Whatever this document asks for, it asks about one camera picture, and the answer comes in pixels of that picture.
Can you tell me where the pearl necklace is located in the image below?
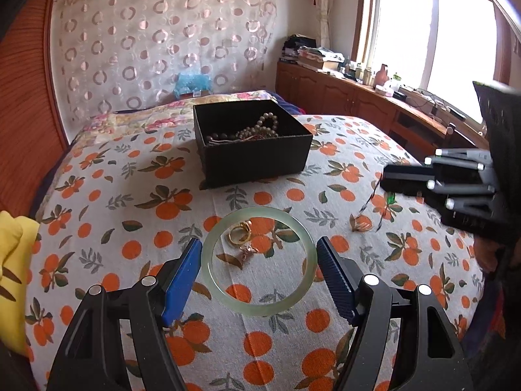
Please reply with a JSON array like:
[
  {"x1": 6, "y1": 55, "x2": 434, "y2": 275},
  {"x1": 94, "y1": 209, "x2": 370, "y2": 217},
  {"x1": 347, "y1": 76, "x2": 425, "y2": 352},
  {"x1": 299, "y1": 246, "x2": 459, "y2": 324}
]
[{"x1": 234, "y1": 128, "x2": 281, "y2": 142}]

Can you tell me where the pale green jade bangle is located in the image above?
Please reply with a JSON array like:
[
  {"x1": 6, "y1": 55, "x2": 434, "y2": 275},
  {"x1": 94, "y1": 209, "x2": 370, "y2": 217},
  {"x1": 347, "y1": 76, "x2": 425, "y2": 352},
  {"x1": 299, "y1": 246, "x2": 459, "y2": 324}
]
[{"x1": 201, "y1": 207, "x2": 318, "y2": 317}]

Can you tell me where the orange-print tablecloth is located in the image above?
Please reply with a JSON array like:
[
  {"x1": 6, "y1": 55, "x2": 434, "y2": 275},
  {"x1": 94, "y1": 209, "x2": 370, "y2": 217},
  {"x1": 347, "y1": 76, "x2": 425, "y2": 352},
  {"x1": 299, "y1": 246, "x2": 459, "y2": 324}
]
[{"x1": 24, "y1": 112, "x2": 490, "y2": 391}]

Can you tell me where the black box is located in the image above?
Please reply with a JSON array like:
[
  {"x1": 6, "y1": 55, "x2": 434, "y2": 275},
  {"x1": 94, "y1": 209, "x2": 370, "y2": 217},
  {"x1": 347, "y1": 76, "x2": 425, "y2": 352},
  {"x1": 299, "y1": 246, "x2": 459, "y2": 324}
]
[{"x1": 192, "y1": 100, "x2": 314, "y2": 188}]

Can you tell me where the yellow cloth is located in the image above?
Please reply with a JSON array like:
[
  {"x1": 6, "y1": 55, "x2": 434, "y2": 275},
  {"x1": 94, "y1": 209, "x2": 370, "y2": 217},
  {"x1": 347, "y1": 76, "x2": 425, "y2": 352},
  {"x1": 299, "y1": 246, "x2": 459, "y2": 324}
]
[{"x1": 0, "y1": 210, "x2": 42, "y2": 360}]

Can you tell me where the row of bottles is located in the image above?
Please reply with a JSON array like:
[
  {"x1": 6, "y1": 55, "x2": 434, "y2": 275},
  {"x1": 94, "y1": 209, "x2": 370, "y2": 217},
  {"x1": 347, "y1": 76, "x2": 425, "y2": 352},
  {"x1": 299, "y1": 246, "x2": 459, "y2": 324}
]
[{"x1": 344, "y1": 59, "x2": 402, "y2": 89}]

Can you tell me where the floral quilt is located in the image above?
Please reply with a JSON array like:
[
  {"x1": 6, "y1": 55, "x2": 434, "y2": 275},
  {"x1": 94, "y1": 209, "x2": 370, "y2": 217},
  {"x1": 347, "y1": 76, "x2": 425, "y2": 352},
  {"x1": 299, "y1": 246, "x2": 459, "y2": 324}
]
[{"x1": 71, "y1": 90, "x2": 282, "y2": 148}]

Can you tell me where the dark cord necklace green bead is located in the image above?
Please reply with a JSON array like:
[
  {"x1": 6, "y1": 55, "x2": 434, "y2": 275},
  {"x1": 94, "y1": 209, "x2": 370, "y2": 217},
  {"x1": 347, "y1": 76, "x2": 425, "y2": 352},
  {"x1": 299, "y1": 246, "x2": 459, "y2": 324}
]
[{"x1": 357, "y1": 173, "x2": 398, "y2": 231}]

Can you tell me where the wooden cabinet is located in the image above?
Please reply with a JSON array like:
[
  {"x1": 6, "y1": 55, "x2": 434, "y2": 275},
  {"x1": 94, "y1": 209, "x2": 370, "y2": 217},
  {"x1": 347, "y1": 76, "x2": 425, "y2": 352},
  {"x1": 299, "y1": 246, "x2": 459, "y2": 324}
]
[{"x1": 276, "y1": 60, "x2": 490, "y2": 160}]

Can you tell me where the stack of books and clothes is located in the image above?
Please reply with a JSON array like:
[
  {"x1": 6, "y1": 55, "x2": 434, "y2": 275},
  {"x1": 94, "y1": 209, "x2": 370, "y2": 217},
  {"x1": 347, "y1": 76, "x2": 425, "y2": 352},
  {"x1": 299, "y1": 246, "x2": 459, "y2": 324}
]
[{"x1": 283, "y1": 35, "x2": 347, "y2": 72}]

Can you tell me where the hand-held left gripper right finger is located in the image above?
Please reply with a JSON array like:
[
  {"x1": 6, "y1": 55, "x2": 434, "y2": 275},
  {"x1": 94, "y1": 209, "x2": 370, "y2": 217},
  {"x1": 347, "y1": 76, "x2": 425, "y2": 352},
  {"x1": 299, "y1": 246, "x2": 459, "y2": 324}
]
[{"x1": 316, "y1": 236, "x2": 475, "y2": 391}]

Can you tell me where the patterned window curtain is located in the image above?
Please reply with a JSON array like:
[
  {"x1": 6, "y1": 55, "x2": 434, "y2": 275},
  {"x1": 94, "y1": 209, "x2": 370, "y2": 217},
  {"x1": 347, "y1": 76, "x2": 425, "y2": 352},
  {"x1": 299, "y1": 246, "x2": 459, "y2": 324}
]
[{"x1": 311, "y1": 0, "x2": 339, "y2": 50}]

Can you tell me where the light brown bead bracelet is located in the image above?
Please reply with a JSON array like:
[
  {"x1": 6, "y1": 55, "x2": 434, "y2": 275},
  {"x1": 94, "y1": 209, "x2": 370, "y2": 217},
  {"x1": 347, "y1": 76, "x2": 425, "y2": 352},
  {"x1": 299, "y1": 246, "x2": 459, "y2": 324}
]
[{"x1": 246, "y1": 111, "x2": 281, "y2": 133}]

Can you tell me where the circle-patterned sheer curtain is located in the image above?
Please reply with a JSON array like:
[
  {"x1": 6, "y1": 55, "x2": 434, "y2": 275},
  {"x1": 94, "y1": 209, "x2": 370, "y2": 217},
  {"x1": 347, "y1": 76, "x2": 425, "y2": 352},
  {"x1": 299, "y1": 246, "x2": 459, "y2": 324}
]
[{"x1": 51, "y1": 0, "x2": 282, "y2": 125}]

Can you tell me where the dark blue blanket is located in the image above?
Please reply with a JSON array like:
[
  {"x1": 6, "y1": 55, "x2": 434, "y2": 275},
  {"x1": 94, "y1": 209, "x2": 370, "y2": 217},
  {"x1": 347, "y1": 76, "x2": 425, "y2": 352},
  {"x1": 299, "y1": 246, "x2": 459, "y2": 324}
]
[{"x1": 277, "y1": 92, "x2": 310, "y2": 117}]

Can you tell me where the dark brown bead bracelet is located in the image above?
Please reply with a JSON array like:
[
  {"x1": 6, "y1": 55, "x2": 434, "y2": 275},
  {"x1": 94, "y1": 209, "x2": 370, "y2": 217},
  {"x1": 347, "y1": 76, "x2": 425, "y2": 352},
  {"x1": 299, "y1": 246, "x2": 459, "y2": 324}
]
[{"x1": 205, "y1": 129, "x2": 245, "y2": 146}]

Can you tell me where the blue plastic bag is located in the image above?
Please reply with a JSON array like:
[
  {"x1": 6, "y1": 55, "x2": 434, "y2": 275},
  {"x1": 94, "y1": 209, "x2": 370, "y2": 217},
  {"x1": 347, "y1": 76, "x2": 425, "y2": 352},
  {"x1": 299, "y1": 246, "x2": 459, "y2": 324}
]
[{"x1": 174, "y1": 71, "x2": 213, "y2": 99}]

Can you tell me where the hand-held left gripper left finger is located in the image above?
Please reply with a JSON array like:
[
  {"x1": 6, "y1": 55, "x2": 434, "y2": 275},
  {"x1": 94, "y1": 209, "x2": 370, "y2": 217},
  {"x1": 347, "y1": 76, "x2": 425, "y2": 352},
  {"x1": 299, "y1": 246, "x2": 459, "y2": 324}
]
[{"x1": 47, "y1": 237, "x2": 203, "y2": 391}]

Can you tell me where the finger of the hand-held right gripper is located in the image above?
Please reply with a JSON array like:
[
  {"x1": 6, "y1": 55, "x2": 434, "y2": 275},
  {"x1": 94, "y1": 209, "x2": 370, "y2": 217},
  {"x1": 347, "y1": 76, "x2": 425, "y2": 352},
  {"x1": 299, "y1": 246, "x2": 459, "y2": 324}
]
[
  {"x1": 380, "y1": 179, "x2": 500, "y2": 231},
  {"x1": 383, "y1": 148, "x2": 497, "y2": 184}
]

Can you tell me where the window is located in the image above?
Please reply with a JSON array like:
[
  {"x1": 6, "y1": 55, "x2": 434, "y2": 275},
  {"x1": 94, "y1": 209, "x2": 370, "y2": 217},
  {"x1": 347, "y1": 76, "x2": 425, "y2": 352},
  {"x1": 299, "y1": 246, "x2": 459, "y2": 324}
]
[{"x1": 352, "y1": 0, "x2": 521, "y2": 128}]

